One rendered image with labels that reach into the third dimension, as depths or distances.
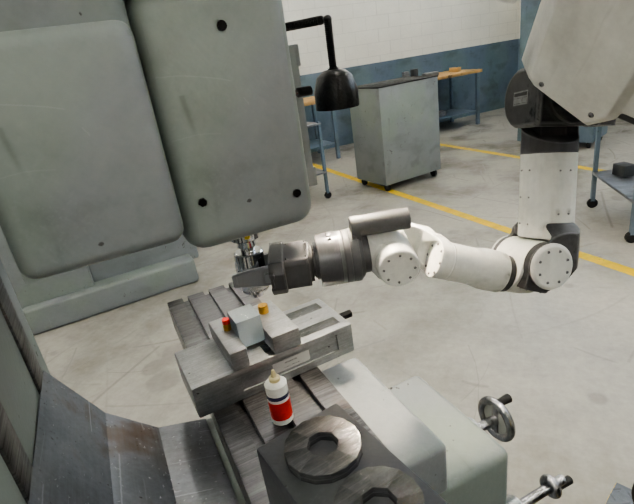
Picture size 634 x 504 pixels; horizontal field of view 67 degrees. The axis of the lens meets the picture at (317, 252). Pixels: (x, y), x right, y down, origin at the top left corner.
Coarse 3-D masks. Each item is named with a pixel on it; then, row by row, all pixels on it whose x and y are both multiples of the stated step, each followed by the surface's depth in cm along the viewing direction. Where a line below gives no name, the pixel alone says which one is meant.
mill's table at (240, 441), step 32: (224, 288) 142; (192, 320) 127; (288, 384) 97; (320, 384) 95; (224, 416) 91; (256, 416) 89; (352, 416) 86; (224, 448) 92; (256, 448) 82; (256, 480) 76
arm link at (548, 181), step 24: (528, 168) 81; (552, 168) 78; (576, 168) 79; (528, 192) 81; (552, 192) 79; (528, 216) 82; (552, 216) 79; (552, 240) 78; (576, 240) 79; (552, 264) 78; (576, 264) 79; (552, 288) 78
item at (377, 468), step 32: (320, 416) 59; (288, 448) 55; (320, 448) 56; (352, 448) 53; (384, 448) 54; (288, 480) 52; (320, 480) 51; (352, 480) 49; (384, 480) 49; (416, 480) 50
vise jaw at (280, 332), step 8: (272, 304) 106; (272, 312) 102; (280, 312) 102; (264, 320) 100; (272, 320) 99; (280, 320) 99; (288, 320) 98; (264, 328) 97; (272, 328) 96; (280, 328) 96; (288, 328) 95; (296, 328) 95; (272, 336) 94; (280, 336) 94; (288, 336) 95; (296, 336) 96; (272, 344) 94; (280, 344) 95; (288, 344) 95; (296, 344) 96
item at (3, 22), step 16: (0, 0) 46; (16, 0) 46; (32, 0) 47; (48, 0) 48; (64, 0) 48; (80, 0) 49; (96, 0) 49; (112, 0) 50; (0, 16) 46; (16, 16) 47; (32, 16) 47; (48, 16) 48; (64, 16) 48; (80, 16) 49; (96, 16) 50; (112, 16) 50
